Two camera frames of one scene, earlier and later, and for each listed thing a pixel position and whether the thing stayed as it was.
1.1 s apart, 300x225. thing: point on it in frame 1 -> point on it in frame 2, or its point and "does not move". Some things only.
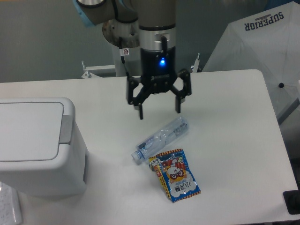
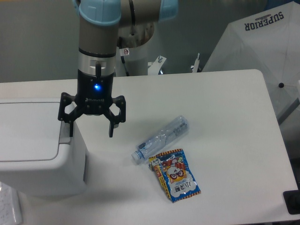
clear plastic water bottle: x=156 y=141 does not move
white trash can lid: x=33 y=131 does not move
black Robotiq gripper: x=158 y=71 -> x=94 y=97
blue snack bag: x=173 y=171 does not move
